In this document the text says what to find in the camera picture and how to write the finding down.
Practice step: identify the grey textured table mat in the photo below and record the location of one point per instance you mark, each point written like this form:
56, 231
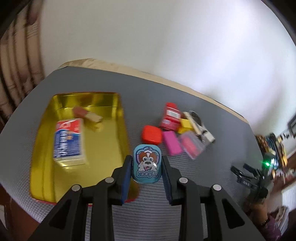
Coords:
143, 103

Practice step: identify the clear case pink insert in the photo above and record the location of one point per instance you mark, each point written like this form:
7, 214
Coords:
191, 144

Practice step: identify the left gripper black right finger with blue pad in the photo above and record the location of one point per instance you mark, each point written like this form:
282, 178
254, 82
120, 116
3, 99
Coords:
207, 213

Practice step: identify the yellow small block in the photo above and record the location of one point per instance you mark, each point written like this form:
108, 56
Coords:
185, 126

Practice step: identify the person right hand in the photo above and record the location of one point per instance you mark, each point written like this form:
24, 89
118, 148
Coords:
257, 212

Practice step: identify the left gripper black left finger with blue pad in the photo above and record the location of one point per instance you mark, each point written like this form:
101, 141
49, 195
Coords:
67, 219

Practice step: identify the teal dog noodle tin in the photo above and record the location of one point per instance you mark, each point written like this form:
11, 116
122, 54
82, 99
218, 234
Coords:
147, 164

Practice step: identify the red white small carton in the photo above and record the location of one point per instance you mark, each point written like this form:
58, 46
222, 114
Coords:
171, 118

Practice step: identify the clear box blue red label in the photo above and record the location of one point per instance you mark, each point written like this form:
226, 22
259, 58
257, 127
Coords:
69, 143

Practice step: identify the red tin box gold interior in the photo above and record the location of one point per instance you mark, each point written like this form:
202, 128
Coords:
104, 144

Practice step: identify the red rounded square box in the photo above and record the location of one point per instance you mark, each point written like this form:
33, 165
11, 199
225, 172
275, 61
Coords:
151, 135

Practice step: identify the brown tan lipstick tube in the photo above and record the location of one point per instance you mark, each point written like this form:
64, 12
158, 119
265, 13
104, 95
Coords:
80, 112

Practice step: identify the beige patterned curtain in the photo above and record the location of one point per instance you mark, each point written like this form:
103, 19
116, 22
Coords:
21, 65

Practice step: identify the pink rectangular block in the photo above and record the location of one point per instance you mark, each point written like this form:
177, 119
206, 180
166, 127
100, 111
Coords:
172, 145

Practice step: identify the black white small gadget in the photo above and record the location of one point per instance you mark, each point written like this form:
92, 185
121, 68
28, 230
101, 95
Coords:
199, 128

